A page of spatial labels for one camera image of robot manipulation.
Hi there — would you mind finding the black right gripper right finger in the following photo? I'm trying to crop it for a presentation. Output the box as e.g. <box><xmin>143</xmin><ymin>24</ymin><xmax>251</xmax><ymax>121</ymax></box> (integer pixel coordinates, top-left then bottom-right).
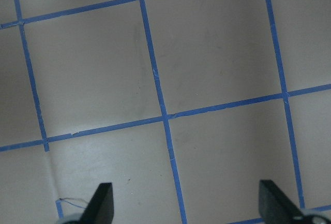
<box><xmin>259</xmin><ymin>180</ymin><xmax>305</xmax><ymax>224</ymax></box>

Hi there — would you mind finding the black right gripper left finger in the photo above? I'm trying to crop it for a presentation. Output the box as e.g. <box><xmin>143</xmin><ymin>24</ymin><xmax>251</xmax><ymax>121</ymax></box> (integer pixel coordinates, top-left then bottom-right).
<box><xmin>80</xmin><ymin>183</ymin><xmax>114</xmax><ymax>224</ymax></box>

